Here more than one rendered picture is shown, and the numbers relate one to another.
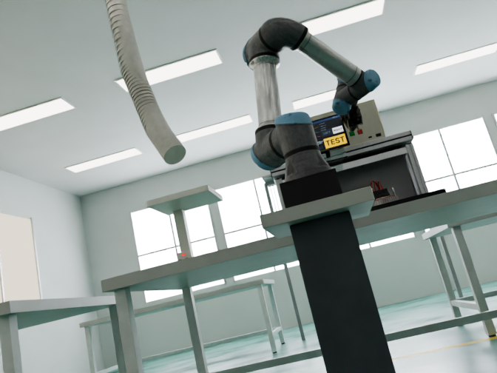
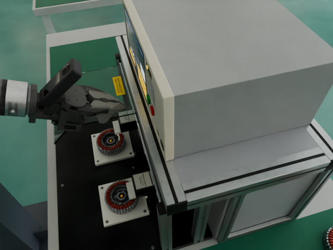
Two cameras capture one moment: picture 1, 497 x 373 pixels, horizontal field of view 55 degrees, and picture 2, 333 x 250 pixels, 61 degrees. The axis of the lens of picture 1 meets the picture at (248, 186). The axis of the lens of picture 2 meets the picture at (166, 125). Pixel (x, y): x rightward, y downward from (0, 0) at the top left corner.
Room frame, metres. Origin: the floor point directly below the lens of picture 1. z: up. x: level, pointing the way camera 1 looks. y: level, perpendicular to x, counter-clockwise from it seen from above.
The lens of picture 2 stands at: (2.04, -1.03, 1.67)
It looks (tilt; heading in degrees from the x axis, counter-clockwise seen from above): 49 degrees down; 68
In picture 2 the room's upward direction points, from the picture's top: 2 degrees counter-clockwise
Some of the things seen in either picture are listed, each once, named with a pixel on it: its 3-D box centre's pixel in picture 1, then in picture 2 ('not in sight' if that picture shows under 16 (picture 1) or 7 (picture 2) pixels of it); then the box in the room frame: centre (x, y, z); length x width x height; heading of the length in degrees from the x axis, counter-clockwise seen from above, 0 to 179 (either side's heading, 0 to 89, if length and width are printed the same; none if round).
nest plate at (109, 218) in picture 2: not in sight; (123, 200); (2.06, -0.56, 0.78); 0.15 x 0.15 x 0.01; 83
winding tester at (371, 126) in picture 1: (335, 142); (212, 57); (2.39, -0.50, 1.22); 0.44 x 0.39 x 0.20; 83
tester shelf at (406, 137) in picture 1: (339, 165); (205, 89); (2.39, -0.48, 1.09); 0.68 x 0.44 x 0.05; 83
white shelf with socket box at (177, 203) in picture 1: (193, 234); not in sight; (2.77, 0.38, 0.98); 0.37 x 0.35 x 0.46; 83
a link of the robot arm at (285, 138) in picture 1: (294, 134); not in sight; (1.48, -0.19, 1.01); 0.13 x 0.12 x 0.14; 35
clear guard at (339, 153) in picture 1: (319, 166); (101, 99); (2.10, -0.33, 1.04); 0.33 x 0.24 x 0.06; 173
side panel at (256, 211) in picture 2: not in sight; (268, 205); (2.43, -0.82, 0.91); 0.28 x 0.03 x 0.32; 173
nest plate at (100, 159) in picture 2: not in sight; (112, 145); (2.09, -0.32, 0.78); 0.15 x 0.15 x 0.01; 83
